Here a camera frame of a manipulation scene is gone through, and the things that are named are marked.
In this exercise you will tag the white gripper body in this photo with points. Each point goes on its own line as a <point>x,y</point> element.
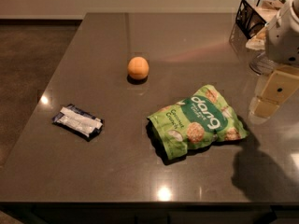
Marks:
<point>282,39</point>

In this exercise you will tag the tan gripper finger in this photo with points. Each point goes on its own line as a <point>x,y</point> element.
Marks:
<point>272,91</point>

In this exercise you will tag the orange fruit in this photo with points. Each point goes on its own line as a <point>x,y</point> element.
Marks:
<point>138,68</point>

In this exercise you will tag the glass bowl with snacks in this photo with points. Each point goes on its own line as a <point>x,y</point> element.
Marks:
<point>259,63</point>

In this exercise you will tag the green Dang snack bag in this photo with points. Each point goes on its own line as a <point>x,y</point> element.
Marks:
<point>196,122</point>

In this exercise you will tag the blue white snack packet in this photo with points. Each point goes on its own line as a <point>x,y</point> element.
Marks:
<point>79,121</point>

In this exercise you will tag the black wire basket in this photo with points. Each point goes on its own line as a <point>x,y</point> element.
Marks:
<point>253,15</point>

